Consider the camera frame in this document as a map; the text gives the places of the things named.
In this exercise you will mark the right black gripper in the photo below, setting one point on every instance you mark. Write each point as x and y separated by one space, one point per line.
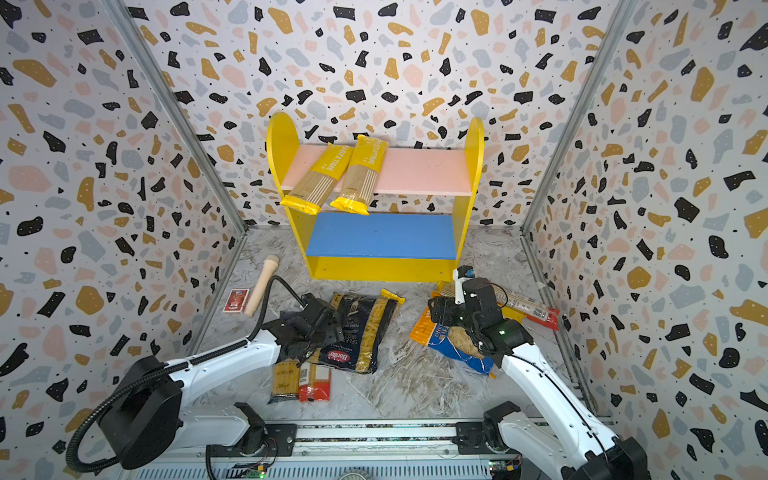
447 309

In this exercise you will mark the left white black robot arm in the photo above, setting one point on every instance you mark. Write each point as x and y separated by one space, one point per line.
154 411

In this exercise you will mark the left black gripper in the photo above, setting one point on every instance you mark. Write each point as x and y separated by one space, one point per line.
335 333

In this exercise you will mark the red clear spaghetti pack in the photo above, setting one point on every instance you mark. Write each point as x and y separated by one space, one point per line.
314 383

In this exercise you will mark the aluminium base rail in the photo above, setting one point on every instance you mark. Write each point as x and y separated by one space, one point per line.
379 449

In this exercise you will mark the blue yellow spaghetti pack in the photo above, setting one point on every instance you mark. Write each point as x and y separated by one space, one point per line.
285 382

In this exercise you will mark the yellow shelf unit frame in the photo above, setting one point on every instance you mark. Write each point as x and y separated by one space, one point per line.
282 143

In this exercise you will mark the dark penne pasta bag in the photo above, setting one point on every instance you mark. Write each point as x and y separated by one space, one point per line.
364 322

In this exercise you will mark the pink upper shelf board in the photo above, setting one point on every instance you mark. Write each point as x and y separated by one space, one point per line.
404 171

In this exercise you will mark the yellow Pastatime spaghetti pack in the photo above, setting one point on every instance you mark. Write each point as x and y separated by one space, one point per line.
314 187

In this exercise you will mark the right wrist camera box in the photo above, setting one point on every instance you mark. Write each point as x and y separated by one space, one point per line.
460 275

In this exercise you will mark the red long spaghetti pack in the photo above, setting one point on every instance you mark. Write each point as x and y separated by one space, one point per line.
534 311

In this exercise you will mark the wooden rolling pin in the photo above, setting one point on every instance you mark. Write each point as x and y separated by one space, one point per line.
269 268

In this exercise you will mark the red playing card box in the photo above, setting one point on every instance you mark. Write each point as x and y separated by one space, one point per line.
236 301

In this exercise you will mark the blue orange orecchiette bag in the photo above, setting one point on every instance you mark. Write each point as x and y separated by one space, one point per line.
441 327

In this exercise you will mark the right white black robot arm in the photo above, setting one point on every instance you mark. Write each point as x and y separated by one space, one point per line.
577 445

